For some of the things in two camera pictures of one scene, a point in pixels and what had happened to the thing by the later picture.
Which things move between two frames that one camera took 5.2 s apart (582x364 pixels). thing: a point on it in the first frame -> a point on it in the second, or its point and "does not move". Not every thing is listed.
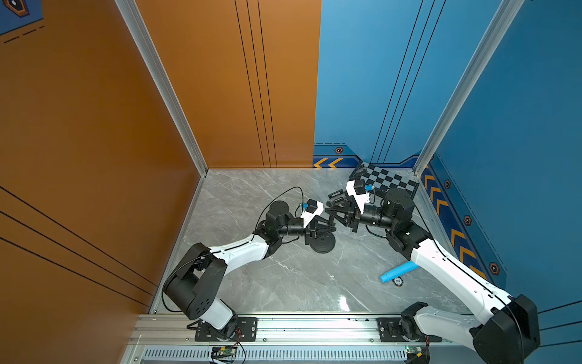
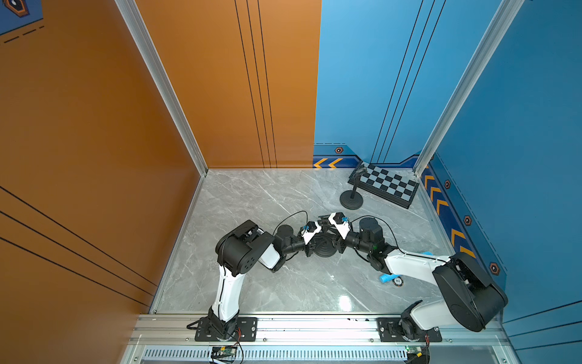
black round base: [323, 244] does not move
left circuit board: [223, 351] does not move
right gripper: [352, 213] -> [340, 244]
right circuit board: [417, 350] does not move
